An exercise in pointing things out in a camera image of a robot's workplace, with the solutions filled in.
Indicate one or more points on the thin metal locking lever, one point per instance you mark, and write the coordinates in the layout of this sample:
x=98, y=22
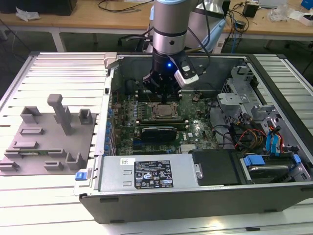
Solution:
x=149, y=98

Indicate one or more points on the silver CPU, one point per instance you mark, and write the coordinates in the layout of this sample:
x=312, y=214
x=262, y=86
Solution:
x=164, y=111

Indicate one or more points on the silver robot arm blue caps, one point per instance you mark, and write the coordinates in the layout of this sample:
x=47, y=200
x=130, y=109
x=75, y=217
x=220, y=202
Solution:
x=168, y=29

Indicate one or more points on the black RAM slot bank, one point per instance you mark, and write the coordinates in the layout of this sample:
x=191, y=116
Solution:
x=161, y=122
x=156, y=98

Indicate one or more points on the round coin battery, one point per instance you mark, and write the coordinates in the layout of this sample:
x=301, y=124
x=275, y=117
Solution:
x=195, y=98

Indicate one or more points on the green motherboard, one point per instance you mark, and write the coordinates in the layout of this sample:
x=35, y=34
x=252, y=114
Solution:
x=127, y=115

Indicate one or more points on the black office chair base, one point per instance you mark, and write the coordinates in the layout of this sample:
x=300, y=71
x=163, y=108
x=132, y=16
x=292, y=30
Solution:
x=127, y=38

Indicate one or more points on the black graphics card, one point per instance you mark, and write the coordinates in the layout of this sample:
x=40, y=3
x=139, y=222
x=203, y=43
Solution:
x=159, y=134

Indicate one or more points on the blue expansion slot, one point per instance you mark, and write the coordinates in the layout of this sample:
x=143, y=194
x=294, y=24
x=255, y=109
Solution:
x=137, y=142

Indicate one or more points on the grey metal disk bay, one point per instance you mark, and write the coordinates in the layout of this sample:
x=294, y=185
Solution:
x=231, y=99

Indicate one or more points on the silver chipset heatsink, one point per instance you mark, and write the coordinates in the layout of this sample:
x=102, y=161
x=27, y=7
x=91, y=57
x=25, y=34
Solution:
x=188, y=148

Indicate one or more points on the grey power supply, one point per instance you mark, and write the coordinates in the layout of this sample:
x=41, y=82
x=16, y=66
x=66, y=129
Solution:
x=117, y=171

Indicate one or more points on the black drive bay cover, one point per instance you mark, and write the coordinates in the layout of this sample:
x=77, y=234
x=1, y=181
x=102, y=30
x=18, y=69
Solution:
x=215, y=169

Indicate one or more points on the black power adapter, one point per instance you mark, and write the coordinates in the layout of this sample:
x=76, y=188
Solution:
x=250, y=10

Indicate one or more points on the hard disk in blue carrier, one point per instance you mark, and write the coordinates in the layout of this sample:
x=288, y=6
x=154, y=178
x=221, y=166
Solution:
x=254, y=160

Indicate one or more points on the blue case latch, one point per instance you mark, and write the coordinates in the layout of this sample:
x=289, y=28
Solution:
x=81, y=176

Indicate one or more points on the grey parts rack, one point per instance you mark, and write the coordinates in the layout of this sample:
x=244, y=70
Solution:
x=49, y=144

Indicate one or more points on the flat silver box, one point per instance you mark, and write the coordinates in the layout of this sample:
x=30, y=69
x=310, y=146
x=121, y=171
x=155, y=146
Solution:
x=272, y=3

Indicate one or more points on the black grey PC case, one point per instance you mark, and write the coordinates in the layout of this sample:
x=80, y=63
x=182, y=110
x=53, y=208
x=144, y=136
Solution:
x=195, y=208

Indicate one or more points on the clear plastic bag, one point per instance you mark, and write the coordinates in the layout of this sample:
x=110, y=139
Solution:
x=280, y=12

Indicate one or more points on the black computer box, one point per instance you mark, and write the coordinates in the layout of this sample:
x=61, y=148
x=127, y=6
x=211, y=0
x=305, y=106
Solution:
x=36, y=6

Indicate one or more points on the open white box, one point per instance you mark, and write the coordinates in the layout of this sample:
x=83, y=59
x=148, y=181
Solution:
x=297, y=15

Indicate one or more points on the crumpled white plastic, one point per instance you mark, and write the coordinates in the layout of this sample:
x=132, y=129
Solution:
x=27, y=14

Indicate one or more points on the green RAM stick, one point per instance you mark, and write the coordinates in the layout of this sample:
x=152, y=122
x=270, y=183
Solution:
x=29, y=153

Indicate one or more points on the blue box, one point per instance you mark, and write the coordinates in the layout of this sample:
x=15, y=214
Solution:
x=307, y=3

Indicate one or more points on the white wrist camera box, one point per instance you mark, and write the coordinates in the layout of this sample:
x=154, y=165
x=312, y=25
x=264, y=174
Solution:
x=188, y=78

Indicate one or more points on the wooden desk white frame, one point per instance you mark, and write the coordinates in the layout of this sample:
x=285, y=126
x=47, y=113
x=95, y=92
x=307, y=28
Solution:
x=80, y=20

